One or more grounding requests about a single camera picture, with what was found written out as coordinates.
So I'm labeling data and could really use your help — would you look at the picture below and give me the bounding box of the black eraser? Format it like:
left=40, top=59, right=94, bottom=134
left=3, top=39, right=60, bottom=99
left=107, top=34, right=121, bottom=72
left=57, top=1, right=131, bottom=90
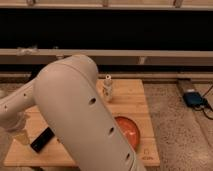
left=30, top=127, right=54, bottom=153

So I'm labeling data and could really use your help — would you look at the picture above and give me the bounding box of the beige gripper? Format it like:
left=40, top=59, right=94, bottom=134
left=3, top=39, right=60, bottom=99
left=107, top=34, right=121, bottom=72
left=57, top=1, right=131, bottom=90
left=9, top=129, right=30, bottom=145

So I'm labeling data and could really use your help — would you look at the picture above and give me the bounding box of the black cable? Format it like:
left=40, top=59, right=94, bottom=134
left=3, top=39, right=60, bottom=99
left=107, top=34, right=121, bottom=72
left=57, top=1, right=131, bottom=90
left=194, top=83, right=213, bottom=120

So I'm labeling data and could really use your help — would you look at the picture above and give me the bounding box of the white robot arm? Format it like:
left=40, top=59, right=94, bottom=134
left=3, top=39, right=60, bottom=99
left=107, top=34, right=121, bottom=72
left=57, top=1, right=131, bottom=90
left=0, top=55, right=146, bottom=171

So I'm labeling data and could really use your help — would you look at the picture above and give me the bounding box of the small white bottle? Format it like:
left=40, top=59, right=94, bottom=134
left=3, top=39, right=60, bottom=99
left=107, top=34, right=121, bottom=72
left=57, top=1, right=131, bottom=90
left=103, top=75, right=113, bottom=102

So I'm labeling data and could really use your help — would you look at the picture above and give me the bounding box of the wooden table board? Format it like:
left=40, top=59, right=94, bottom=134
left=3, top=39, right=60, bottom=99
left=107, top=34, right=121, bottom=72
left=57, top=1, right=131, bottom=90
left=3, top=79, right=160, bottom=167

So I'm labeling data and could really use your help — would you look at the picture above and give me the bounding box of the blue power adapter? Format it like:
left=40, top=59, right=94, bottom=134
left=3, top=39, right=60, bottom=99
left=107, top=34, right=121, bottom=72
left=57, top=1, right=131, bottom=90
left=183, top=92, right=205, bottom=107

